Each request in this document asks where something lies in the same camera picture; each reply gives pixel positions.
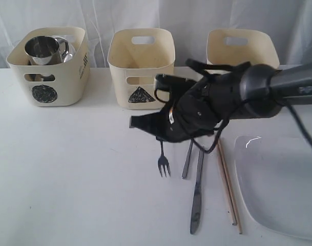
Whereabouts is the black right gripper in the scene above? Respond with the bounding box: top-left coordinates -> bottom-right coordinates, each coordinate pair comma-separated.
130,74 -> 241,142

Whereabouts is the small steel fork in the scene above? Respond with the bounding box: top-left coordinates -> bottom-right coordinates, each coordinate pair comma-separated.
157,139 -> 171,177

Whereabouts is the long steel spoon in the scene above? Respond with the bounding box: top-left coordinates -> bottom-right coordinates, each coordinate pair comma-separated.
181,140 -> 194,179

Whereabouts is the wooden chopstick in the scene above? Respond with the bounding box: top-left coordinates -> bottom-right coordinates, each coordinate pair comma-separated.
217,140 -> 237,226
218,140 -> 242,235

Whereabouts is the steel table knife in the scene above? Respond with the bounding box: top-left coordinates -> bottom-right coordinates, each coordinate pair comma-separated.
190,150 -> 204,235

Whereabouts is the steel mug front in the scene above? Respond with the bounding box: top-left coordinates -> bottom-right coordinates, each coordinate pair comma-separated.
25,36 -> 69,66

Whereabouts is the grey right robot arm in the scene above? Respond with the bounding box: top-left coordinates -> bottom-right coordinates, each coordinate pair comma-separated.
130,59 -> 312,143

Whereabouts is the cream bin with black triangle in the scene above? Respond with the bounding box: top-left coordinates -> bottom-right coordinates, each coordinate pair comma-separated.
108,28 -> 175,110

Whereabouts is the cream bin with black square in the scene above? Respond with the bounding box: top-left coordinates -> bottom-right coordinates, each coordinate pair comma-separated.
206,28 -> 280,69

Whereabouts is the cream bin with black circle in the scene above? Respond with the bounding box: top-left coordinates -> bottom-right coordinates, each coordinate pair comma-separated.
7,27 -> 90,107

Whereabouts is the white square plate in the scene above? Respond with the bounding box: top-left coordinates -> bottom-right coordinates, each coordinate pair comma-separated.
234,135 -> 312,240

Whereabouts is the white curtain backdrop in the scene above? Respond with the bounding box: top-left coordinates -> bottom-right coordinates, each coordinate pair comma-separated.
0,1 -> 312,68

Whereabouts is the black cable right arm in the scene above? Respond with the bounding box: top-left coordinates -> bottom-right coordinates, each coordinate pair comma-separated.
154,58 -> 312,162

